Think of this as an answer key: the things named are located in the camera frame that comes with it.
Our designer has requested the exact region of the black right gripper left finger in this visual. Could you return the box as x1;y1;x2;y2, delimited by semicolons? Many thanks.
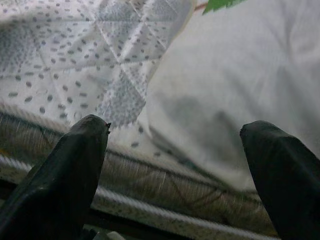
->
0;114;112;240

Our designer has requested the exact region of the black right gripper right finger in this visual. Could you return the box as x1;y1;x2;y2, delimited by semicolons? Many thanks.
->
239;120;320;240

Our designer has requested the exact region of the white pillow tree print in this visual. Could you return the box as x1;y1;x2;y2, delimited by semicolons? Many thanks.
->
136;0;320;195

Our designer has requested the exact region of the dark bed base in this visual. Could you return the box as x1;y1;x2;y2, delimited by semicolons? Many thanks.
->
0;179;191;240

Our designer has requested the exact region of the grey quilted mattress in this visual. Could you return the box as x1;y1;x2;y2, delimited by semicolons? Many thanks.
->
0;0;278;237

